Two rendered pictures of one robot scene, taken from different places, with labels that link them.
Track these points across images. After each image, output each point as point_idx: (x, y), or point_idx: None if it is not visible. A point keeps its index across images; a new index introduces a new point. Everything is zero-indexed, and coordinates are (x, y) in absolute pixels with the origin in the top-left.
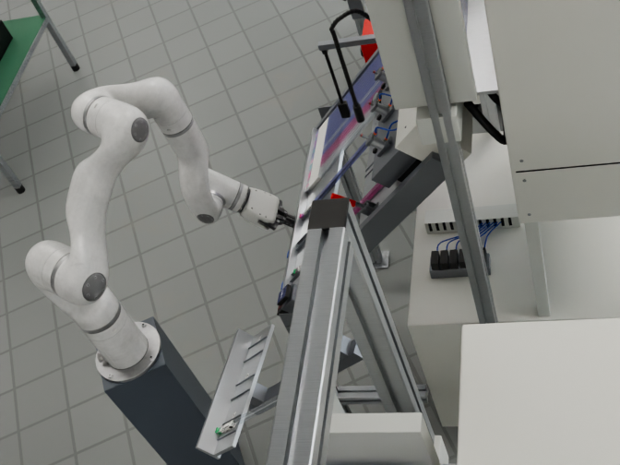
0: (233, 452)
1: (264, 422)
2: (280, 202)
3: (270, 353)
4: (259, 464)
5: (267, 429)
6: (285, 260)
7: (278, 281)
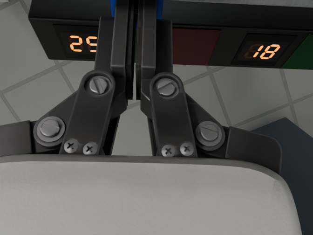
0: (295, 136)
1: (224, 109)
2: (0, 146)
3: (138, 114)
4: (272, 107)
5: (234, 105)
6: (1, 113)
7: (35, 118)
